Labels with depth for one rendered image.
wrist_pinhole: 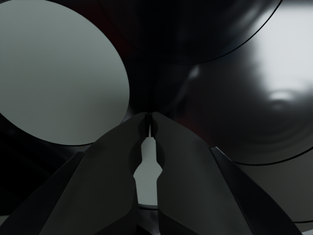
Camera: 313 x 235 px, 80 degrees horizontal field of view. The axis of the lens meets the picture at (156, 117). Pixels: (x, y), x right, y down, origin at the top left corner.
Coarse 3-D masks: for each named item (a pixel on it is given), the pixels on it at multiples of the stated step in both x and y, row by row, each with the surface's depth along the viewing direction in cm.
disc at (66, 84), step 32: (32, 0) 10; (0, 32) 11; (32, 32) 11; (64, 32) 11; (96, 32) 11; (0, 64) 12; (32, 64) 12; (64, 64) 12; (96, 64) 12; (0, 96) 13; (32, 96) 13; (64, 96) 13; (96, 96) 13; (128, 96) 13; (32, 128) 14; (64, 128) 14; (96, 128) 14
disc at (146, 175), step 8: (144, 144) 15; (152, 144) 15; (144, 152) 15; (152, 152) 15; (144, 160) 16; (152, 160) 16; (144, 168) 16; (152, 168) 16; (160, 168) 16; (136, 176) 17; (144, 176) 17; (152, 176) 17; (136, 184) 17; (144, 184) 17; (152, 184) 17; (144, 192) 18; (152, 192) 18; (144, 200) 19; (152, 200) 19
